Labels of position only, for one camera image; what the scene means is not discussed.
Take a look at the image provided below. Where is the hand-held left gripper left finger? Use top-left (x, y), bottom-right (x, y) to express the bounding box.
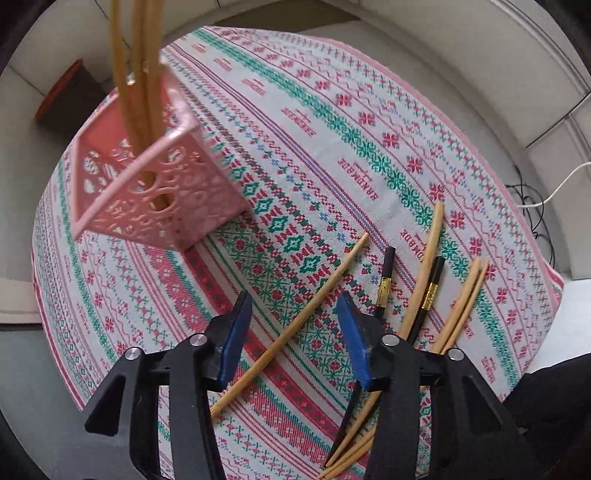
top-left (84, 291), bottom-right (254, 480)

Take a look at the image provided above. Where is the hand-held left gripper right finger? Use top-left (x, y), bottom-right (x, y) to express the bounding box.
top-left (336, 291), bottom-right (539, 480)

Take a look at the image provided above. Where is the bamboo chopstick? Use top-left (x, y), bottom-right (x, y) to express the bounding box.
top-left (210, 233), bottom-right (370, 418)
top-left (144, 0), bottom-right (175, 213)
top-left (323, 261), bottom-right (490, 480)
top-left (130, 0), bottom-right (155, 145)
top-left (323, 202), bottom-right (446, 468)
top-left (109, 0), bottom-right (141, 158)
top-left (318, 258), bottom-right (482, 476)

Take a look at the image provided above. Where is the pink perforated plastic basket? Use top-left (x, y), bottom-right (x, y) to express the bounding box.
top-left (69, 62), bottom-right (254, 252)

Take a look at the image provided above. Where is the dark cloth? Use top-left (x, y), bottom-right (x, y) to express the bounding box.
top-left (501, 351), bottom-right (591, 480)

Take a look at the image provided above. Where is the patterned woven tablecloth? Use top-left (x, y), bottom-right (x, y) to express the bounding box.
top-left (30, 25), bottom-right (565, 480)

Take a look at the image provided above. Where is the dark trash bin red liner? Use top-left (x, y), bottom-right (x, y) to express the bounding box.
top-left (34, 58), bottom-right (110, 136)

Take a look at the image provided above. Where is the black cable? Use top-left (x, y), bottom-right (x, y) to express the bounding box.
top-left (505, 182), bottom-right (556, 265)

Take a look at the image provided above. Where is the white cable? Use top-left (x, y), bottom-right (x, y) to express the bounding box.
top-left (519, 161), bottom-right (591, 210)

